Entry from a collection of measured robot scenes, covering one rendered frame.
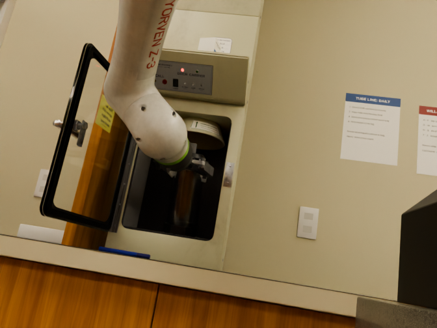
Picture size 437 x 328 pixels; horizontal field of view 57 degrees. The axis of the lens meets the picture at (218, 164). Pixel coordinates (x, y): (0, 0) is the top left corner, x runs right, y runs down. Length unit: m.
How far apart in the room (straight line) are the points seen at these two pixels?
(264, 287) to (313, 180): 0.84
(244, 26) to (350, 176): 0.69
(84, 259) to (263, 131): 0.98
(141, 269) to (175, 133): 0.28
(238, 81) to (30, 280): 0.71
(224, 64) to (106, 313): 0.69
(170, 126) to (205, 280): 0.31
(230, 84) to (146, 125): 0.40
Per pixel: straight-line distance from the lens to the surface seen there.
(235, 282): 0.80
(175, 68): 1.18
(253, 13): 1.35
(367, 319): 0.38
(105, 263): 0.85
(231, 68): 1.15
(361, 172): 1.63
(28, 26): 2.12
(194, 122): 1.22
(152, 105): 0.85
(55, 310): 0.92
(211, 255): 1.11
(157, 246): 1.13
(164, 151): 0.83
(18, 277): 0.96
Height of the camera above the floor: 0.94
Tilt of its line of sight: 14 degrees up
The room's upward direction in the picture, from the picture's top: 10 degrees clockwise
